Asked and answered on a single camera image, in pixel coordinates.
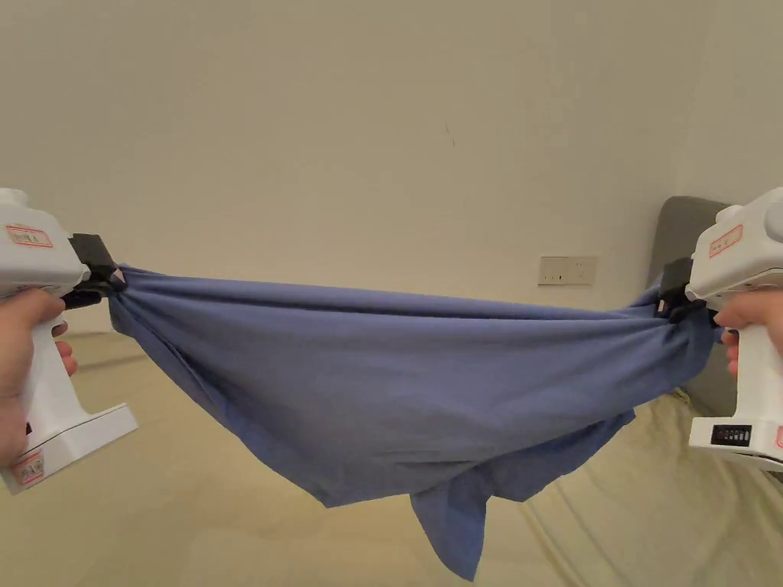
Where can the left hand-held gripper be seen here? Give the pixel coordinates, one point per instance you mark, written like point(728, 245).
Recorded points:
point(38, 257)

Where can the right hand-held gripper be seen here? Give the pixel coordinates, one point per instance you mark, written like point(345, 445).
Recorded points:
point(743, 269)

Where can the blue shirt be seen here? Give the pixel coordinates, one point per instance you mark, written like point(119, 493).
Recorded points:
point(391, 379)

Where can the person's right hand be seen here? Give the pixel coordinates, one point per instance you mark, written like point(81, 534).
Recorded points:
point(749, 318)

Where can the person's left hand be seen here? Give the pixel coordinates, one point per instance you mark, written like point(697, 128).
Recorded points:
point(24, 342)

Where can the grey padded headboard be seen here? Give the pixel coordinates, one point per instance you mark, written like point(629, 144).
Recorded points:
point(673, 244)

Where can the bed with beige sheet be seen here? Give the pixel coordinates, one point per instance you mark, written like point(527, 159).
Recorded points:
point(183, 526)

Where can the white wall socket panel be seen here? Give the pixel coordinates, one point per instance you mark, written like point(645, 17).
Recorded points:
point(567, 271)

